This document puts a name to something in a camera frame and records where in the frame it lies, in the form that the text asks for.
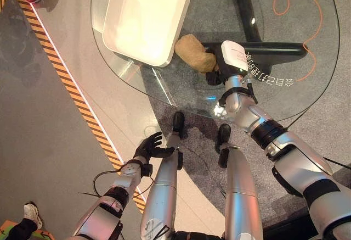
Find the black right robot hand white plate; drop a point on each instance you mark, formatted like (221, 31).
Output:
(231, 58)

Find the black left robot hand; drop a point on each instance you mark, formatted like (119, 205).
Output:
(148, 147)

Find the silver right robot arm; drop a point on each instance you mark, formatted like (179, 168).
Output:
(285, 155)

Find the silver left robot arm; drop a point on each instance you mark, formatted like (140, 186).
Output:
(109, 198)

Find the white plastic basket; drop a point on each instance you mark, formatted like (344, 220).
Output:
(145, 17)

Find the black table base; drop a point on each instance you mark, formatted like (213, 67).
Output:
(263, 45)

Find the silver left robot leg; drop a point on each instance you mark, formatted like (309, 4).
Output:
(161, 185)

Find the silver robot leg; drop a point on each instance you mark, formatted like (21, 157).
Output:
(161, 185)
(237, 190)

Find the round glass table top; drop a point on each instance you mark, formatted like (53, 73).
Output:
(274, 91)

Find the grey carpet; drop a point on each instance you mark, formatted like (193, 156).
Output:
(208, 166)

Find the silver right robot leg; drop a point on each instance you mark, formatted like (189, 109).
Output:
(237, 190)

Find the black yellow hazard tape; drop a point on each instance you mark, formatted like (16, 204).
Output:
(68, 86)

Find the person's foot white shoe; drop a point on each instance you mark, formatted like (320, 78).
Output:
(31, 214)

